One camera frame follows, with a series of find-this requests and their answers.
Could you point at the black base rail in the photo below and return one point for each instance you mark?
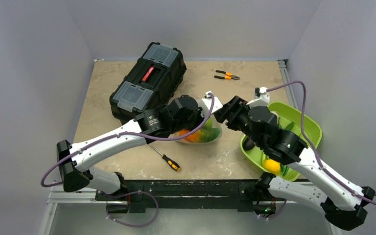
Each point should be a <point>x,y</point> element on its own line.
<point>136,196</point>

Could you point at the green apple toy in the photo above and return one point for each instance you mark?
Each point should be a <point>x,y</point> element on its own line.
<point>208,124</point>

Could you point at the yellow black screwdriver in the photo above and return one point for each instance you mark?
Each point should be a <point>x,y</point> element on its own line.
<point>171,163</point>

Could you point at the black toolbox red handle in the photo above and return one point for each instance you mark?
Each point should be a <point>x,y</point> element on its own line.
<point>152,81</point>

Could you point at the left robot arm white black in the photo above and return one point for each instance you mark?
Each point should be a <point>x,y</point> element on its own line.
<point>77,167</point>

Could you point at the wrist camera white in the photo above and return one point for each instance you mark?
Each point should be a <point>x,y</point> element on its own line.
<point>261,98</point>
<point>209,104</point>

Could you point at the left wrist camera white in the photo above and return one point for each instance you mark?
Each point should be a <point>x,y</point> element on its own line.
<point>209,104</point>

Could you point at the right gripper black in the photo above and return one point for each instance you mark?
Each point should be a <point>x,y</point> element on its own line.
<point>228,110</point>

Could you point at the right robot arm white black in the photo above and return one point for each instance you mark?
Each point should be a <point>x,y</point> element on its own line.
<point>341,201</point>

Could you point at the green bok choy toy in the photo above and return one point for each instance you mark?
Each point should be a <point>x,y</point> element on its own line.
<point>209,135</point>

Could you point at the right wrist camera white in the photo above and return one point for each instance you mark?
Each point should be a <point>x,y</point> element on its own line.
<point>261,98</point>

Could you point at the clear zip top bag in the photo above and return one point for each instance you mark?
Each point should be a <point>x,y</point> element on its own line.
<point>215,125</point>

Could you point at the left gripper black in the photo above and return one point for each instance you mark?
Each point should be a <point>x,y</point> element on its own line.
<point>200,119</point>

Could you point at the yellow bell pepper toy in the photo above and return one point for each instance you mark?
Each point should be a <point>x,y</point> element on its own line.
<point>272,166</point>

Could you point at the orange black pliers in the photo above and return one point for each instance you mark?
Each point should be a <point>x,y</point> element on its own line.
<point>226,75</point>

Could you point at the orange tangerine toy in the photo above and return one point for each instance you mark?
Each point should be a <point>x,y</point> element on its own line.
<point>194,138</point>

